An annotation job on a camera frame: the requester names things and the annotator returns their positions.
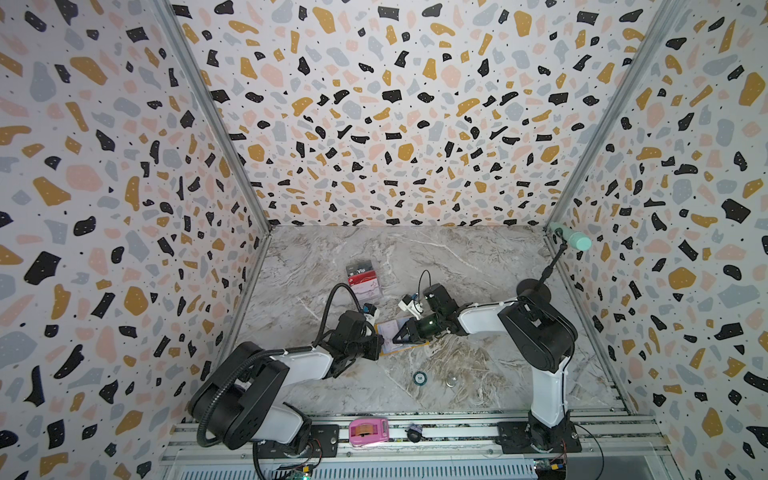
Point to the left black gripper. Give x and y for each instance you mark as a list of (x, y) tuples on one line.
[(376, 343)]

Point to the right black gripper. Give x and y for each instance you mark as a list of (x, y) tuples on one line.
[(414, 327)]

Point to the yellow leather card holder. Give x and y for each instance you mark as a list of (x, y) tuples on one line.
[(408, 334)]

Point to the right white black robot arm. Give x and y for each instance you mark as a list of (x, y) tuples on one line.
[(545, 338)]

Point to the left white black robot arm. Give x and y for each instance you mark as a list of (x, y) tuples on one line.
[(237, 404)]

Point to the clear acrylic card box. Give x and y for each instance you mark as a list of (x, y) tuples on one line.
[(363, 280)]

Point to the pink tape dispenser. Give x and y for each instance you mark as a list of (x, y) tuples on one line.
[(368, 431)]

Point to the black microphone stand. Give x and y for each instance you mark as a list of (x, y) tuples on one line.
[(540, 279)]

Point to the small black knob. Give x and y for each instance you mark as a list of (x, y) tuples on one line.
[(414, 433)]

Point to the green circuit board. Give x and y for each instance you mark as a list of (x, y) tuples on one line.
[(301, 473)]

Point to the right circuit board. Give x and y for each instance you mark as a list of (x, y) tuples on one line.
[(551, 468)]

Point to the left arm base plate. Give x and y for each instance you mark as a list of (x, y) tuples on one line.
[(312, 441)]

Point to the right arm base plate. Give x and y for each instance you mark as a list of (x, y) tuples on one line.
[(519, 437)]

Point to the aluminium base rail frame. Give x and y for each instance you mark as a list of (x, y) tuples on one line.
[(615, 445)]

